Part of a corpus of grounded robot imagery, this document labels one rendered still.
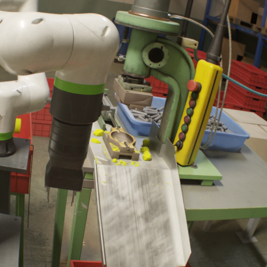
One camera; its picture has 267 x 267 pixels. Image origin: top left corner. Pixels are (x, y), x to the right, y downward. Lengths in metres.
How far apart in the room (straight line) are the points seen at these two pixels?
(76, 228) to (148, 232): 0.29
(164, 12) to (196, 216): 0.66
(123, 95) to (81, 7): 8.32
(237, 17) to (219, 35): 7.51
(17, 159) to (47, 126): 2.55
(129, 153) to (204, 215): 0.33
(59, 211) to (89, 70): 1.22
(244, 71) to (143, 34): 3.98
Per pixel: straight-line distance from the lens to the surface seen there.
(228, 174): 1.58
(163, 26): 1.22
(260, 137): 2.86
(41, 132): 3.96
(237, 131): 1.92
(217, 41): 1.36
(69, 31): 0.61
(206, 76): 1.34
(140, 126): 1.61
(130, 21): 1.22
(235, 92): 5.35
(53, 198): 2.98
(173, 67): 1.36
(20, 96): 1.38
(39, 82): 1.46
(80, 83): 0.67
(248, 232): 3.03
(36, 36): 0.57
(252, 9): 9.06
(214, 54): 1.35
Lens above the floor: 1.55
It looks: 21 degrees down
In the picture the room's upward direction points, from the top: 13 degrees clockwise
